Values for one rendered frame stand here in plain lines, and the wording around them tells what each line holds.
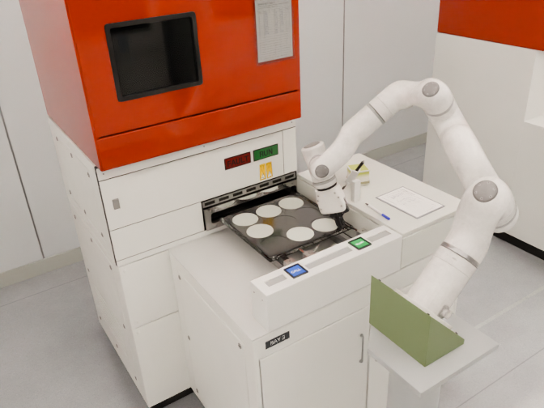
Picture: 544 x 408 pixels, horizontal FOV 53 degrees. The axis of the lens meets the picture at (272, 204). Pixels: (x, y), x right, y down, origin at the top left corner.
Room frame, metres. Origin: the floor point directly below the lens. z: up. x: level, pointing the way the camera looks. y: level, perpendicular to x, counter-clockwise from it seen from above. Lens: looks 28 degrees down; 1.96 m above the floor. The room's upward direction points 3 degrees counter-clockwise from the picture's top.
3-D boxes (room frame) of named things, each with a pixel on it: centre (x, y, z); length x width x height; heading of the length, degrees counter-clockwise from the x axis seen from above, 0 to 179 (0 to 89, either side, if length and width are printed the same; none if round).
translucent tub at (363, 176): (1.98, -0.35, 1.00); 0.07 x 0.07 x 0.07; 11
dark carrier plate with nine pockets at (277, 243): (1.81, -0.04, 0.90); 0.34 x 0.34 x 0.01; 31
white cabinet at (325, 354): (1.76, -0.17, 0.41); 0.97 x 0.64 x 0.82; 122
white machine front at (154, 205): (1.90, 0.24, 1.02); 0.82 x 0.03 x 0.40; 122
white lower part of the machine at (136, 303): (2.19, 0.42, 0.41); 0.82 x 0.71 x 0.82; 122
